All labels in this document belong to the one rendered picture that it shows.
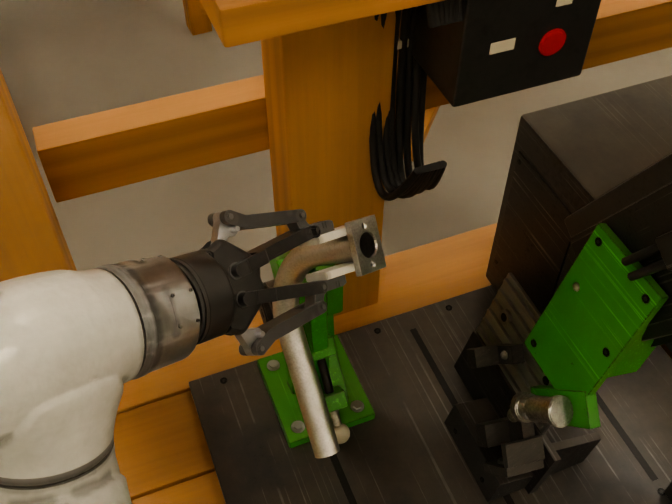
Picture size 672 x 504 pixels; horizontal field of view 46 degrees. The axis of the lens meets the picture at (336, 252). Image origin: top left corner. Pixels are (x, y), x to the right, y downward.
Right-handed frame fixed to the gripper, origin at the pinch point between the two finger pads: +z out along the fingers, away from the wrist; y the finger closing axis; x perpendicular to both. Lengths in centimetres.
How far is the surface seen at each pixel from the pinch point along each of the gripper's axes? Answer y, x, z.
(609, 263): -8.5, -16.1, 25.3
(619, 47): 17, -5, 66
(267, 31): 21.3, -2.9, -5.5
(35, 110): 58, 233, 98
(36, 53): 85, 254, 116
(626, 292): -11.6, -17.9, 24.1
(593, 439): -34.0, -4.3, 36.1
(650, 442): -39, -7, 47
